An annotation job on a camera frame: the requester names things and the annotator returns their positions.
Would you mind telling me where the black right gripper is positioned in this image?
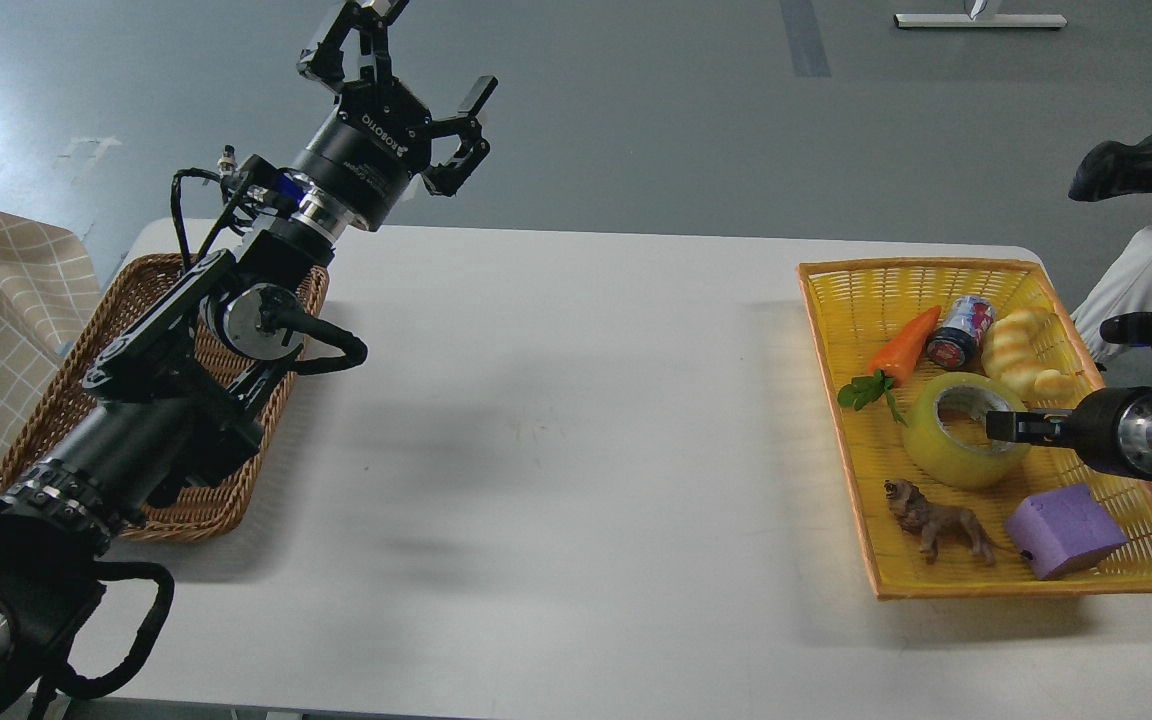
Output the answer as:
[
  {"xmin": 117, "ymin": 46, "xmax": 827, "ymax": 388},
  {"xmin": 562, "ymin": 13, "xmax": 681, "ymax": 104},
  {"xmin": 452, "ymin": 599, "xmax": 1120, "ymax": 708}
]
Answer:
[{"xmin": 986, "ymin": 387, "xmax": 1152, "ymax": 477}]

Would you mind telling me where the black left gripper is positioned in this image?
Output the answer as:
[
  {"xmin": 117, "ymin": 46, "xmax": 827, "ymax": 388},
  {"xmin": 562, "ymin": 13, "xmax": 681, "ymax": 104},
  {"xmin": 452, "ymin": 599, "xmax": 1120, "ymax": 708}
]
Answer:
[{"xmin": 290, "ymin": 0, "xmax": 499, "ymax": 232}]

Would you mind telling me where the yellow tape roll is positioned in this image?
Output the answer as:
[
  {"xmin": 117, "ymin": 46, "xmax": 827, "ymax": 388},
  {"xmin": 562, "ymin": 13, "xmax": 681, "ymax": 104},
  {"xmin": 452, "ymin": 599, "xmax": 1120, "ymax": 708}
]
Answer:
[{"xmin": 902, "ymin": 372, "xmax": 1029, "ymax": 491}]

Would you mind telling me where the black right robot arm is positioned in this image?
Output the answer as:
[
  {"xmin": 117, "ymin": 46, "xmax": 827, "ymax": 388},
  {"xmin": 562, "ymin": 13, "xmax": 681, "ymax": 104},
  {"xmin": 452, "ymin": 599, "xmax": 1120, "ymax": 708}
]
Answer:
[{"xmin": 986, "ymin": 313, "xmax": 1152, "ymax": 482}]

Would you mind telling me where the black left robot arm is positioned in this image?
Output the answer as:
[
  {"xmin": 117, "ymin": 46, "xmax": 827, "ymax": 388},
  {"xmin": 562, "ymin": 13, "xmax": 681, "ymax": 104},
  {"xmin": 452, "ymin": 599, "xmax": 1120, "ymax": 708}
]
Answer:
[{"xmin": 0, "ymin": 1, "xmax": 498, "ymax": 719}]

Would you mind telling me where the purple foam block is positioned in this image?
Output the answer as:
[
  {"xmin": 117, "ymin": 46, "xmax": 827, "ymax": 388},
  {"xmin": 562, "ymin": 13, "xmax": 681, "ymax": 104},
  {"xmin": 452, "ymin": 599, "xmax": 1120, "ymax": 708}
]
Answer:
[{"xmin": 1005, "ymin": 483, "xmax": 1128, "ymax": 582}]

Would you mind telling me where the small drink can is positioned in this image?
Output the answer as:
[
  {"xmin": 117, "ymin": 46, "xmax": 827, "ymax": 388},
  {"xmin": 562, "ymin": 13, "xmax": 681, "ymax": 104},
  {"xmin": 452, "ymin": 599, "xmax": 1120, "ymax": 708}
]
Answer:
[{"xmin": 924, "ymin": 295, "xmax": 995, "ymax": 372}]

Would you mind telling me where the yellow plastic basket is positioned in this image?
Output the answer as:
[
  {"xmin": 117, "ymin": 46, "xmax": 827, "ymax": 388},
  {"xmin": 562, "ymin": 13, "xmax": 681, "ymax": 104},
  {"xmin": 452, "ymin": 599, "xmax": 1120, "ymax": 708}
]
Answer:
[{"xmin": 797, "ymin": 258, "xmax": 1152, "ymax": 600}]

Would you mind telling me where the brown toy lion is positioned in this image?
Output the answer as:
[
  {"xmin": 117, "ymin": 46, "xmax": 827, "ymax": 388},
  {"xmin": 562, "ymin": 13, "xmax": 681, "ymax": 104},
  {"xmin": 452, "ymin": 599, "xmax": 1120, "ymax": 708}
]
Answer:
[{"xmin": 882, "ymin": 479, "xmax": 1014, "ymax": 568}]

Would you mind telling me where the orange toy carrot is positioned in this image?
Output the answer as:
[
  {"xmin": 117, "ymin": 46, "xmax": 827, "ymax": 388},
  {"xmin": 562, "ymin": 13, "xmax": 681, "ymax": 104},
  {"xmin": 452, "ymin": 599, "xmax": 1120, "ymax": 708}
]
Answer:
[{"xmin": 835, "ymin": 306, "xmax": 941, "ymax": 427}]

